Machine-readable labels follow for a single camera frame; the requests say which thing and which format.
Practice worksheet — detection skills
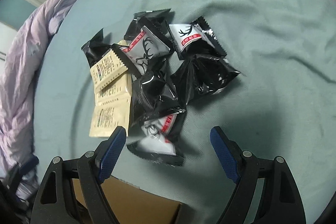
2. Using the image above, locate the beige sachet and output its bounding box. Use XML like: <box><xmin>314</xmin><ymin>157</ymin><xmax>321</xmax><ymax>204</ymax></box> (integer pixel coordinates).
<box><xmin>89</xmin><ymin>97</ymin><xmax>131</xmax><ymax>138</ymax></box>
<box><xmin>90</xmin><ymin>49</ymin><xmax>131</xmax><ymax>106</ymax></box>

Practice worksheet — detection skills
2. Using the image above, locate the black white deer snack packet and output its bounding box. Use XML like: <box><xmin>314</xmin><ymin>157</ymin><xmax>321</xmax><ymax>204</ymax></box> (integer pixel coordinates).
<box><xmin>126</xmin><ymin>113</ymin><xmax>186</xmax><ymax>166</ymax></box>

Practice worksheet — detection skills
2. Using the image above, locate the brown cardboard box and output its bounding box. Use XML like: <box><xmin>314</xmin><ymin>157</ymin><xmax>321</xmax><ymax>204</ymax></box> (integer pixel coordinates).
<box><xmin>72</xmin><ymin>174</ymin><xmax>182</xmax><ymax>224</ymax></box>

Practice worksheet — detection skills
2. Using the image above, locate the lilac duvet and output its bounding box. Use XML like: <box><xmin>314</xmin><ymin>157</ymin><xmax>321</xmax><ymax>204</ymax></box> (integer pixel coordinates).
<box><xmin>1</xmin><ymin>0</ymin><xmax>77</xmax><ymax>177</ymax></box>

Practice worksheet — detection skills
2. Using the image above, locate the pile black white snack packet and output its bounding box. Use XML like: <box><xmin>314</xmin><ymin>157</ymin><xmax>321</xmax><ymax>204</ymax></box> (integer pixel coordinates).
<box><xmin>111</xmin><ymin>8</ymin><xmax>242</xmax><ymax>130</ymax></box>

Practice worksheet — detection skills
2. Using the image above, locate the teal bed sheet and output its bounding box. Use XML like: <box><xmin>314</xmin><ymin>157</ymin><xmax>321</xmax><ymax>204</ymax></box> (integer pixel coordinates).
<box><xmin>34</xmin><ymin>0</ymin><xmax>335</xmax><ymax>223</ymax></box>

